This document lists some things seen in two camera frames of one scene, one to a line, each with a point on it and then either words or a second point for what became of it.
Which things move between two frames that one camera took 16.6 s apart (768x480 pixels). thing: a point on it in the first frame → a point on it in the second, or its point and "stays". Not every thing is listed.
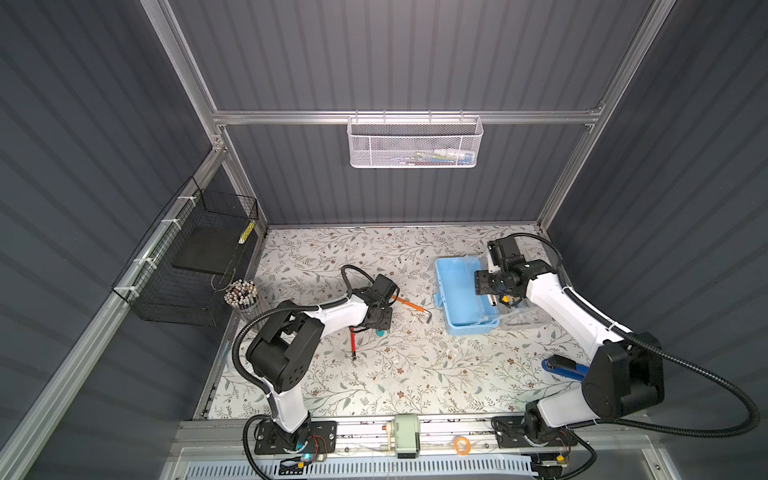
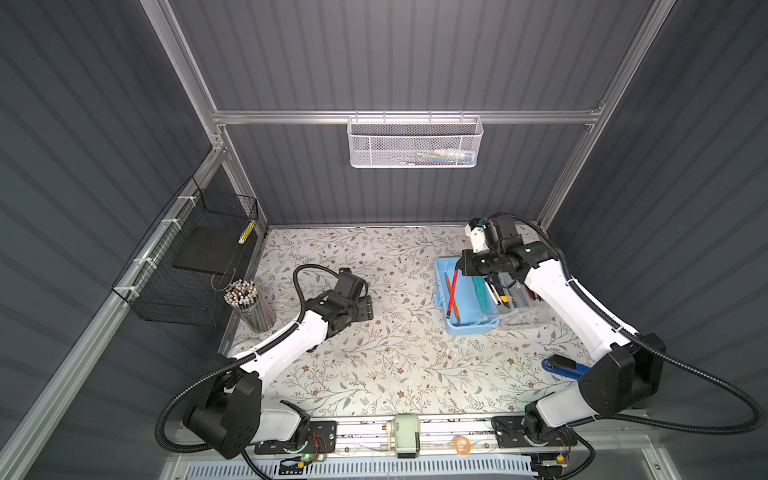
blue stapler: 564,366 stays
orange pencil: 414,306 → 457,313
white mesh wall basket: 415,142 stays
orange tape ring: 468,446 stays
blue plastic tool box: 466,312 stays
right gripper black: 480,282 → 465,263
